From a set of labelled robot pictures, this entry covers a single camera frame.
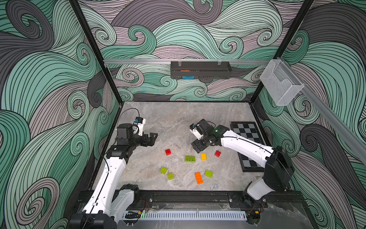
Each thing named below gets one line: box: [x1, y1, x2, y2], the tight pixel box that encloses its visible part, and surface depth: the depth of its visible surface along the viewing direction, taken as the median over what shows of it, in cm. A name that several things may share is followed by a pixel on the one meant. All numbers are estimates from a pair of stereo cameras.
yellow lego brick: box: [200, 152, 208, 161], surface depth 90 cm
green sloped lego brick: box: [204, 169, 214, 178], surface depth 84 cm
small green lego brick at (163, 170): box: [159, 166, 168, 175], surface depth 84 cm
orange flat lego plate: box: [194, 171, 204, 185], surface depth 82 cm
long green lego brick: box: [184, 156, 196, 163], surface depth 89 cm
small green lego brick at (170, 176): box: [167, 172, 174, 181], surface depth 81 cm
